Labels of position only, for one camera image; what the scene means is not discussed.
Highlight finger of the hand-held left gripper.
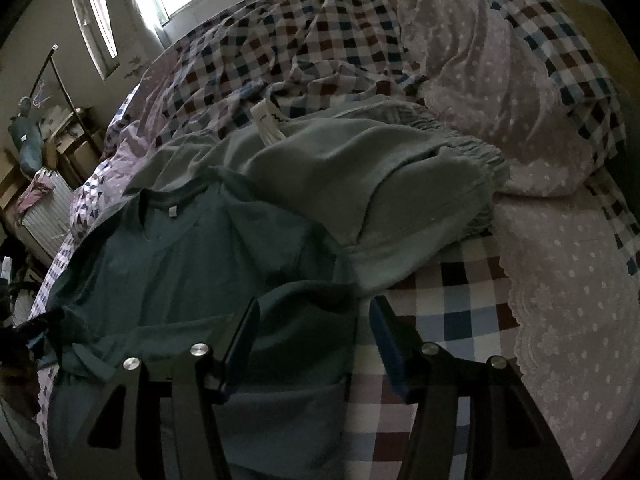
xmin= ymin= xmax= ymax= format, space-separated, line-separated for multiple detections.
xmin=20 ymin=307 xmax=68 ymax=361

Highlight dark teal t-shirt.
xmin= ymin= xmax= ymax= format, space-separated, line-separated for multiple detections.
xmin=42 ymin=165 xmax=361 ymax=480

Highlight checkered duvet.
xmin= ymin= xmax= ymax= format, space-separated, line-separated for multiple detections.
xmin=105 ymin=0 xmax=628 ymax=196

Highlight white radiator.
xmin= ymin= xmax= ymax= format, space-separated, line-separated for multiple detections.
xmin=20 ymin=170 xmax=76 ymax=261

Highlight light green pants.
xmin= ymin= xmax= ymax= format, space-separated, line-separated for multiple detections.
xmin=122 ymin=100 xmax=511 ymax=296

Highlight blue hanging garment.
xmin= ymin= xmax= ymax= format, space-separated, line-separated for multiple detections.
xmin=7 ymin=100 xmax=46 ymax=173

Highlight wooden bedside cabinet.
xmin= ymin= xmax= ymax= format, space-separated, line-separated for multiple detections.
xmin=47 ymin=105 xmax=108 ymax=181

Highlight pink cloth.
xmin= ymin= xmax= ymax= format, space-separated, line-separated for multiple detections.
xmin=15 ymin=172 xmax=56 ymax=213

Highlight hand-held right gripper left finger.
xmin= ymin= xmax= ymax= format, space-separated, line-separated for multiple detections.
xmin=75 ymin=297 xmax=262 ymax=480

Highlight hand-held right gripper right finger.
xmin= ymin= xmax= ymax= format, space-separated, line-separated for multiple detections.
xmin=369 ymin=295 xmax=576 ymax=480

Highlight checkered bed sheet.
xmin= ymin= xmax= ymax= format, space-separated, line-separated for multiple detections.
xmin=12 ymin=85 xmax=640 ymax=480

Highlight black clothes rack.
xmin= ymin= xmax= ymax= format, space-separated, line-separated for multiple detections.
xmin=37 ymin=45 xmax=101 ymax=161

